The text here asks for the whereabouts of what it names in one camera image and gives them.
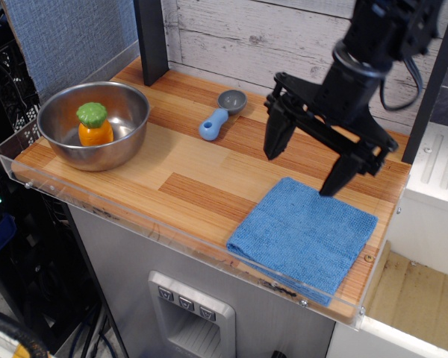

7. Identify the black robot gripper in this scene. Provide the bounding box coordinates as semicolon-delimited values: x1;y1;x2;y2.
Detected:
264;42;398;196

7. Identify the blue microfiber cloth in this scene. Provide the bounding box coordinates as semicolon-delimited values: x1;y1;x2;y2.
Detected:
226;178;378;307

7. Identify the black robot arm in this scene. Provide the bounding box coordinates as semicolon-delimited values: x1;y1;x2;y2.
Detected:
264;1;442;196

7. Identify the blue grey measuring scoop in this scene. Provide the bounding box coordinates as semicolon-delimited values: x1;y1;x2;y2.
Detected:
199;89;247;141

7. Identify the white toy sink unit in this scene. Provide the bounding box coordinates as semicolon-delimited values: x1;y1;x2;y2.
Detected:
328;123;448;357

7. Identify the silver toy fridge cabinet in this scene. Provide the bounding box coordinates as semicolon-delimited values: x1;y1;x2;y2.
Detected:
71;207;335;357

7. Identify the grey dispenser button panel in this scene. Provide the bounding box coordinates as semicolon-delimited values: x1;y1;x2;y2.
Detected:
148;271;237;357

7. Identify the orange toy carrot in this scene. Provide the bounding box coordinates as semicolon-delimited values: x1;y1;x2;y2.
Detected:
76;102;114;146

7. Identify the stainless steel bowl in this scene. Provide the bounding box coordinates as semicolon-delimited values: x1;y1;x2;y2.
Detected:
37;81;150;172

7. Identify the blue fabric panel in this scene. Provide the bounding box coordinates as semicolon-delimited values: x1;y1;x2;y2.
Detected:
1;0;140;102

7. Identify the clear acrylic edge guard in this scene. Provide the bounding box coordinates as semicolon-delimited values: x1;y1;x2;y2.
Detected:
0;128;406;333

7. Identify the black plastic crate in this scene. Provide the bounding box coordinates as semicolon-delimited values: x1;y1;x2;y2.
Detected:
0;40;40;134

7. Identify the yellow object bottom left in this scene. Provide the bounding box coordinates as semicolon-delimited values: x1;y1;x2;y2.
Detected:
12;344;49;358

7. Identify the black vertical post right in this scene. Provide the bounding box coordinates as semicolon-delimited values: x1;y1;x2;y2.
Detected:
402;24;448;164

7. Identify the black vertical post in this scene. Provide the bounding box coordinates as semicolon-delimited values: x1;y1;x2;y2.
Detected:
134;0;169;87
402;24;448;164

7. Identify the black vertical post left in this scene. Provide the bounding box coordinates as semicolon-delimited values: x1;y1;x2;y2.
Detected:
134;0;169;87

